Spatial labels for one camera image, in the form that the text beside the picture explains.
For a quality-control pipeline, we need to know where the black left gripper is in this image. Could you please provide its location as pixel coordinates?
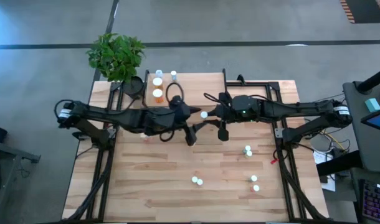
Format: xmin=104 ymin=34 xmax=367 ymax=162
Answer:
xmin=168 ymin=95 xmax=202 ymax=145

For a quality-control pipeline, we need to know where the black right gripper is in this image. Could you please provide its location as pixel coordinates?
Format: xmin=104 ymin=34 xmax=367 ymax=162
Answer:
xmin=192 ymin=92 xmax=237 ymax=141

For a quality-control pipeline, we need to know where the wooden shelf with black legs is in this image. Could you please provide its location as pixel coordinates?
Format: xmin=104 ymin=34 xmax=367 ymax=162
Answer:
xmin=142 ymin=68 xmax=229 ymax=118

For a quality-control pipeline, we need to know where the green potted plant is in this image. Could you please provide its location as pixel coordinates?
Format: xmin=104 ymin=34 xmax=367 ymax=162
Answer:
xmin=85 ymin=32 xmax=146 ymax=100

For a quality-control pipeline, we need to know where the white paper sheet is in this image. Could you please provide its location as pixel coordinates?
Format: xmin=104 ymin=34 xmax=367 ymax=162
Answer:
xmin=313 ymin=149 xmax=337 ymax=192

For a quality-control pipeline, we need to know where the dark grey side desk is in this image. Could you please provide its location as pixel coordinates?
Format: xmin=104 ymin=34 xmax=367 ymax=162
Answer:
xmin=342 ymin=80 xmax=380 ymax=175

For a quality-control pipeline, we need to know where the small teal box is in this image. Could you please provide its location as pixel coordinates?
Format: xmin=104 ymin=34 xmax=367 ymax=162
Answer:
xmin=364 ymin=98 xmax=380 ymax=113

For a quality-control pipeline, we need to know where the black pole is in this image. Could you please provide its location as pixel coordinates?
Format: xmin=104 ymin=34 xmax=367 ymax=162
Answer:
xmin=356 ymin=64 xmax=380 ymax=94

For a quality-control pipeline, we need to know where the backlit black keyboard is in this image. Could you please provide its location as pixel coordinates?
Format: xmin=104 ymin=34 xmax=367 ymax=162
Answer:
xmin=359 ymin=179 xmax=380 ymax=224

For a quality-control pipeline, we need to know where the dark rug with striped edge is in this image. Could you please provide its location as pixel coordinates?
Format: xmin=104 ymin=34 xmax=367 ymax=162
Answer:
xmin=339 ymin=0 xmax=380 ymax=24

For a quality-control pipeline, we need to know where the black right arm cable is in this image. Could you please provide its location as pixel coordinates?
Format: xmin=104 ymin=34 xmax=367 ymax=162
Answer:
xmin=203 ymin=91 xmax=230 ymax=106

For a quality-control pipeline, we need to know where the black aluminium table frame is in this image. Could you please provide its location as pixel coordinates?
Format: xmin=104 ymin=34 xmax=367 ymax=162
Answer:
xmin=61 ymin=73 xmax=330 ymax=222

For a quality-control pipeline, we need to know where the yellow cable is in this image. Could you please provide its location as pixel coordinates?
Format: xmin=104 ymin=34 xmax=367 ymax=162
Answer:
xmin=325 ymin=133 xmax=346 ymax=151

